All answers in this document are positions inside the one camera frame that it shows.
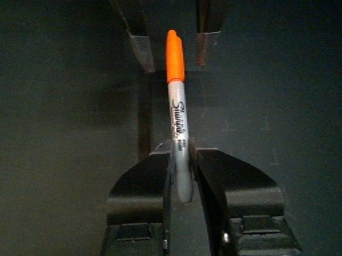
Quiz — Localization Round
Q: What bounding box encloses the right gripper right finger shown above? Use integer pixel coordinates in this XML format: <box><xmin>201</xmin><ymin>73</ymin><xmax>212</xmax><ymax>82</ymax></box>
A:
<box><xmin>189</xmin><ymin>142</ymin><xmax>304</xmax><ymax>256</ymax></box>

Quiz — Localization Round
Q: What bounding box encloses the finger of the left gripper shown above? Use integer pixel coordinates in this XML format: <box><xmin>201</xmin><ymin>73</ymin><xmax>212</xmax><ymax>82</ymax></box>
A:
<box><xmin>195</xmin><ymin>0</ymin><xmax>231</xmax><ymax>68</ymax></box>
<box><xmin>109</xmin><ymin>0</ymin><xmax>157</xmax><ymax>75</ymax></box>

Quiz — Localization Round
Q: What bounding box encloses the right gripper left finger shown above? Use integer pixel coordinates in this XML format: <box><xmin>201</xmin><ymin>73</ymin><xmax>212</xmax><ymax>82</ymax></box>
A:
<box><xmin>100</xmin><ymin>143</ymin><xmax>176</xmax><ymax>256</ymax></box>

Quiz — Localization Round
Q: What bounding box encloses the grey marker pen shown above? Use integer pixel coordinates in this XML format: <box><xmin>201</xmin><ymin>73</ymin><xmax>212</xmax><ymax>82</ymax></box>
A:
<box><xmin>164</xmin><ymin>29</ymin><xmax>195</xmax><ymax>204</ymax></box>

